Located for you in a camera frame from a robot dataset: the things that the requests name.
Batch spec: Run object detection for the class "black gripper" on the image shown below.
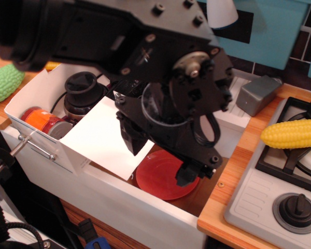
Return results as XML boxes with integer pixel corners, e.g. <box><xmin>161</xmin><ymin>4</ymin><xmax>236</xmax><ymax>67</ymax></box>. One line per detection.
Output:
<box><xmin>115</xmin><ymin>47</ymin><xmax>233</xmax><ymax>166</ymax></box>

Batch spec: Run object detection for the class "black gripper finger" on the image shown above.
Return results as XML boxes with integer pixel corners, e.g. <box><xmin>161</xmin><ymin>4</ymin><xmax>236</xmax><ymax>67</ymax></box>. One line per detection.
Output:
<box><xmin>175</xmin><ymin>153</ymin><xmax>217</xmax><ymax>187</ymax></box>

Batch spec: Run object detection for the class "white cardboard box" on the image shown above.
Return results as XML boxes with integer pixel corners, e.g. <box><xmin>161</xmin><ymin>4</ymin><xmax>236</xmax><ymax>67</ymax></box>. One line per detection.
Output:
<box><xmin>4</xmin><ymin>64</ymin><xmax>154</xmax><ymax>180</ymax></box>

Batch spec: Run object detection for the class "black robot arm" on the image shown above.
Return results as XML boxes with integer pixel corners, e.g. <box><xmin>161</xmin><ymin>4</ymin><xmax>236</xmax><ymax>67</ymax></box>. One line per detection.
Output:
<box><xmin>0</xmin><ymin>1</ymin><xmax>233</xmax><ymax>186</ymax></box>

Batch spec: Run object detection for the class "red plate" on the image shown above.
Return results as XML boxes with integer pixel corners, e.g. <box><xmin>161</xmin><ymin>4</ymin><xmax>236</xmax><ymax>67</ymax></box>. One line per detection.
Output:
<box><xmin>135</xmin><ymin>150</ymin><xmax>199</xmax><ymax>200</ymax></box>

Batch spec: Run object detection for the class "grey toy stove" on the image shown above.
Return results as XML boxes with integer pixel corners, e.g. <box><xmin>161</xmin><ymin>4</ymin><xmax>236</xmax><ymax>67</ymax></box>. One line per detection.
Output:
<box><xmin>224</xmin><ymin>96</ymin><xmax>311</xmax><ymax>249</ymax></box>

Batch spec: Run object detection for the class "orange red can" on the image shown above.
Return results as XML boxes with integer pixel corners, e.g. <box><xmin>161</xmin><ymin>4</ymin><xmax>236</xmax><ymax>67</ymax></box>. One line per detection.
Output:
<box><xmin>20</xmin><ymin>106</ymin><xmax>73</xmax><ymax>140</ymax></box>

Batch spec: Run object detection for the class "blue black clip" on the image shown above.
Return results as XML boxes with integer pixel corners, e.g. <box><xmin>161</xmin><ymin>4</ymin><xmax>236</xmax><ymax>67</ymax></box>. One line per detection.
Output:
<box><xmin>78</xmin><ymin>218</ymin><xmax>111</xmax><ymax>249</ymax></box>

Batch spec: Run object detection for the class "grey toy block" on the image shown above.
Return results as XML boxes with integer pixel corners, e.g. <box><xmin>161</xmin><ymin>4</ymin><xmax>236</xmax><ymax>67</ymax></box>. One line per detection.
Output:
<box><xmin>236</xmin><ymin>75</ymin><xmax>284</xmax><ymax>117</ymax></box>

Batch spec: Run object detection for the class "yellow toy piece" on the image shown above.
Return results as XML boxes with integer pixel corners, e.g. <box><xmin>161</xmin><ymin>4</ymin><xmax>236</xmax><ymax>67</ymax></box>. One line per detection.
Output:
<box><xmin>45</xmin><ymin>61</ymin><xmax>61</xmax><ymax>71</ymax></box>

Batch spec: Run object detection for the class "black stove knob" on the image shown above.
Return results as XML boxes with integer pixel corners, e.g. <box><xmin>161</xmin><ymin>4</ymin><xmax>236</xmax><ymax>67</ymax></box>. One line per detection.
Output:
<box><xmin>272</xmin><ymin>193</ymin><xmax>311</xmax><ymax>235</ymax></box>

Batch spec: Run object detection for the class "yellow toy corn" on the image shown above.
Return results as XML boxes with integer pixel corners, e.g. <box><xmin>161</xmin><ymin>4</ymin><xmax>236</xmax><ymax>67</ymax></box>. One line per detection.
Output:
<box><xmin>260</xmin><ymin>119</ymin><xmax>311</xmax><ymax>149</ymax></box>

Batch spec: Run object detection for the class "green bumpy toy vegetable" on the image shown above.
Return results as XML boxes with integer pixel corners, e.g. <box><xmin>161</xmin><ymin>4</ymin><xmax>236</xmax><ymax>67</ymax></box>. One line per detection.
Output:
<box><xmin>0</xmin><ymin>64</ymin><xmax>25</xmax><ymax>102</ymax></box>

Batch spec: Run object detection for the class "white cone lamp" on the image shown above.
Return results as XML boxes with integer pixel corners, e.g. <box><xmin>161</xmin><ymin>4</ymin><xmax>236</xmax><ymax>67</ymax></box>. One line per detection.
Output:
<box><xmin>206</xmin><ymin>0</ymin><xmax>238</xmax><ymax>29</ymax></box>

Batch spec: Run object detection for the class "teal toy cabinet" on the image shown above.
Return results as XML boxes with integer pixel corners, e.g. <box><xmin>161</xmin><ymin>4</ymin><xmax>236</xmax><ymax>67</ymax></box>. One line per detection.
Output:
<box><xmin>213</xmin><ymin>1</ymin><xmax>311</xmax><ymax>82</ymax></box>

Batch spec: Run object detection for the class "metal drawer handle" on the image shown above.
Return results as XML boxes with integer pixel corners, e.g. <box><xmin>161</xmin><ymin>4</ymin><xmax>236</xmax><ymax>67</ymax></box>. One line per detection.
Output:
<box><xmin>9</xmin><ymin>133</ymin><xmax>56</xmax><ymax>161</ymax></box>

